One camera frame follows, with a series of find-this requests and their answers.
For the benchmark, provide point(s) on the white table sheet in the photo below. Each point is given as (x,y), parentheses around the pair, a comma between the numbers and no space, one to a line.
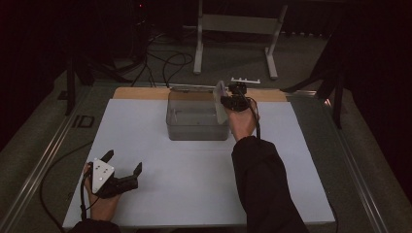
(181,183)

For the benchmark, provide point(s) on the person's left hand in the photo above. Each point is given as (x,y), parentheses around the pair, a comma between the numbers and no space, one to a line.
(103,209)

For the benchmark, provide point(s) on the person's right hand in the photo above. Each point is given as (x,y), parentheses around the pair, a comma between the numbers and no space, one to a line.
(241,124)

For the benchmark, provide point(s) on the black stand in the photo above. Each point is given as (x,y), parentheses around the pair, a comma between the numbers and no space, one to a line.
(70,92)
(338,103)

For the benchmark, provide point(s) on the white metal stand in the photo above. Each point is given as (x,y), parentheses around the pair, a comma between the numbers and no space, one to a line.
(239,24)

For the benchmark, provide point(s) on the wooden board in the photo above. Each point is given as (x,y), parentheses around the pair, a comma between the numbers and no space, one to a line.
(139,93)

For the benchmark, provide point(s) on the aluminium frame rail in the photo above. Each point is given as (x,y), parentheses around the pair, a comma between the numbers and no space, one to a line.
(359,182)
(39,169)

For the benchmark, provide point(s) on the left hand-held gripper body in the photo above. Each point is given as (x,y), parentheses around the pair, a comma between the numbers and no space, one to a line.
(103,174)

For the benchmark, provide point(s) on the transparent plastic box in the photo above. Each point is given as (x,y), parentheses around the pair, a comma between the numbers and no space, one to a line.
(194,129)

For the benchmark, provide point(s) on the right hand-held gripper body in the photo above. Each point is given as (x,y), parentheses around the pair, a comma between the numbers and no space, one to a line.
(238,103)

